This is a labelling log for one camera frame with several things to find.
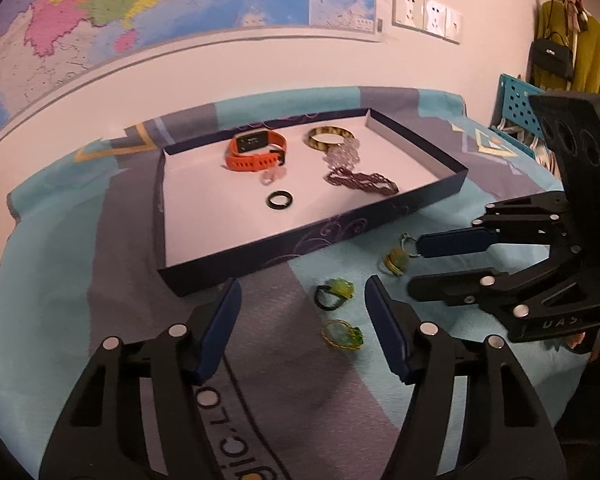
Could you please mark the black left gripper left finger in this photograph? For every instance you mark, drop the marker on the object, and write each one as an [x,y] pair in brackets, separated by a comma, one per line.
[99,433]

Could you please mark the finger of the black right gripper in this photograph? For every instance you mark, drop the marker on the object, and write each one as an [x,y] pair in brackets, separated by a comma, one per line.
[473,240]
[455,287]

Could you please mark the white wall socket panel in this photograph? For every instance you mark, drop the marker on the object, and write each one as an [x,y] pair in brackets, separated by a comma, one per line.
[430,17]

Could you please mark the colourful wall map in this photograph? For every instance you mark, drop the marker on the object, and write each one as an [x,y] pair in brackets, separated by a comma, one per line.
[44,44]

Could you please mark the teal grey printed tablecloth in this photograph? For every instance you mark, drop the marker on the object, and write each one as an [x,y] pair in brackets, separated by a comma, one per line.
[81,265]

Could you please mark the blue perforated plastic basket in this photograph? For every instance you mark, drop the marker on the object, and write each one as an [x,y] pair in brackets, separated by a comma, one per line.
[513,119]

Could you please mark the black handbag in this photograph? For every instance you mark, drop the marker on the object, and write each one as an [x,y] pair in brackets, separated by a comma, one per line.
[553,54]

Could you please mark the dark blue jewelry tray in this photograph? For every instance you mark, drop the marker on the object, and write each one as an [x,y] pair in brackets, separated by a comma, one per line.
[219,224]

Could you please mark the orange smart watch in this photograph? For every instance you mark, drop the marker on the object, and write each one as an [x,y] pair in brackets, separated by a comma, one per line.
[256,151]

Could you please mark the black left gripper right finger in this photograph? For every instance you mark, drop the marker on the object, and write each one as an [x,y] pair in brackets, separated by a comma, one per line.
[506,432]

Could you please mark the mustard yellow hanging garment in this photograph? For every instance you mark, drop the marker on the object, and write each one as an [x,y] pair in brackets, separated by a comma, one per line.
[586,78]

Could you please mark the tortoiseshell bangle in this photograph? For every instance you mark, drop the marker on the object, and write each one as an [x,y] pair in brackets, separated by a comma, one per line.
[324,138]

